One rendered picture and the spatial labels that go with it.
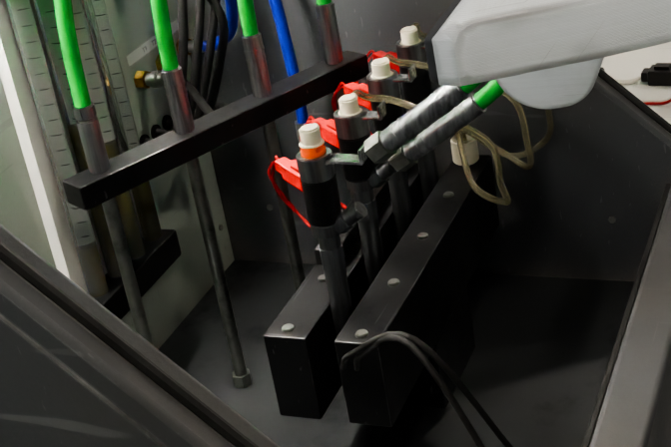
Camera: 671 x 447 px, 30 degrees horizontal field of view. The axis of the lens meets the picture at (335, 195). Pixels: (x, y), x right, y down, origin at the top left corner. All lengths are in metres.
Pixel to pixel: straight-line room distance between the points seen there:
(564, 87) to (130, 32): 1.00
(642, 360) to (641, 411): 0.06
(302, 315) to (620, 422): 0.27
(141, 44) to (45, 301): 0.62
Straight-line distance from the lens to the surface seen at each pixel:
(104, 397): 0.68
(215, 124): 1.11
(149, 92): 1.28
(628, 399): 0.94
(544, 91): 0.28
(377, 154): 0.93
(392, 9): 1.25
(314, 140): 0.95
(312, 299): 1.05
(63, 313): 0.68
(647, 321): 1.03
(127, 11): 1.25
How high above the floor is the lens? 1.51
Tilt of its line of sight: 26 degrees down
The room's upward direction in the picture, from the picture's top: 10 degrees counter-clockwise
